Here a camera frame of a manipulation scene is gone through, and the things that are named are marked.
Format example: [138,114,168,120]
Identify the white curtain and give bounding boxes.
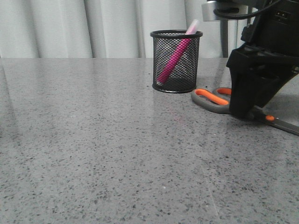
[0,0,246,58]

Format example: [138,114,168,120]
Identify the black cable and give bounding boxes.
[213,0,281,20]

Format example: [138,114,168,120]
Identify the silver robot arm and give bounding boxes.
[202,0,299,118]

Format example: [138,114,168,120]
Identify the pink highlighter pen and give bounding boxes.
[157,19,199,86]

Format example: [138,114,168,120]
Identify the black mesh pen cup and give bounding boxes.
[150,30,203,93]

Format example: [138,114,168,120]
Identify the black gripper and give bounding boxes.
[227,0,299,118]

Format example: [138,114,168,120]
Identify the grey orange scissors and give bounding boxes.
[191,87,299,136]

